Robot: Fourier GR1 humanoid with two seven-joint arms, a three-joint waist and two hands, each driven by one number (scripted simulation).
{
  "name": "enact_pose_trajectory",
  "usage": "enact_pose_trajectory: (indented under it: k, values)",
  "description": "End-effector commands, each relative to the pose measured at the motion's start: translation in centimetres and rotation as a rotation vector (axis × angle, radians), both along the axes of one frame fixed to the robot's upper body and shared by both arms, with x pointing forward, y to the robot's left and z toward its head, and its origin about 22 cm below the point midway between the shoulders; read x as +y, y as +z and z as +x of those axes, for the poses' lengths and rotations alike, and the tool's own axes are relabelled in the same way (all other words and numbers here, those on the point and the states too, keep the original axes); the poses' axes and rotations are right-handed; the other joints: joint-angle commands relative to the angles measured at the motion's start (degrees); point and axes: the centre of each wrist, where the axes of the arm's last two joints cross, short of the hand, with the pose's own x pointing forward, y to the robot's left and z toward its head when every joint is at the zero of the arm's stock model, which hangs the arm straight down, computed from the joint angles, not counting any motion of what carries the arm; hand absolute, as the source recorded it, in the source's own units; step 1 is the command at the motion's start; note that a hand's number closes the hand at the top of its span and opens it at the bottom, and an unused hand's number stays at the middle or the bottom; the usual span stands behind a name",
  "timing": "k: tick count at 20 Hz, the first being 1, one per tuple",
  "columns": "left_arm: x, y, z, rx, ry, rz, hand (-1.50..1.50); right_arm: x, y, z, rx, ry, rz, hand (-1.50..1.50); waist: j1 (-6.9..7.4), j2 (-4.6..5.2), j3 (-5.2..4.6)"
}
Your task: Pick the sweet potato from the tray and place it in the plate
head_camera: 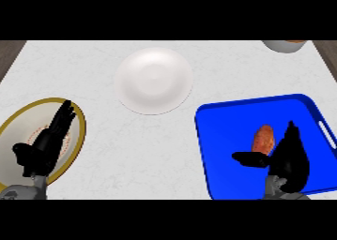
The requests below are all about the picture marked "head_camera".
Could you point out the blue tray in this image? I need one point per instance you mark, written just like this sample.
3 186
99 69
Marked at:
227 125

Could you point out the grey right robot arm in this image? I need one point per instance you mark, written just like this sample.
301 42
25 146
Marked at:
282 190

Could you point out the gold-rimmed white plate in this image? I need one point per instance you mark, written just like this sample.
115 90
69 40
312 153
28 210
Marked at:
10 156

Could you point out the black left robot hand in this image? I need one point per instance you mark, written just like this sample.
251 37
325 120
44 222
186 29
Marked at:
46 146

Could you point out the grey cup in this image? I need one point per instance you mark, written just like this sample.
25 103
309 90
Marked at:
285 46

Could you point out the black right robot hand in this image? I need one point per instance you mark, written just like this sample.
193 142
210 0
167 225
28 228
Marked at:
289 162

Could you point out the orange sweet potato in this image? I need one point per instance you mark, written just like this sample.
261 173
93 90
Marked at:
264 140

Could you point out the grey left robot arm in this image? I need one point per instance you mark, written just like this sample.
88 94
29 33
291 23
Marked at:
26 189

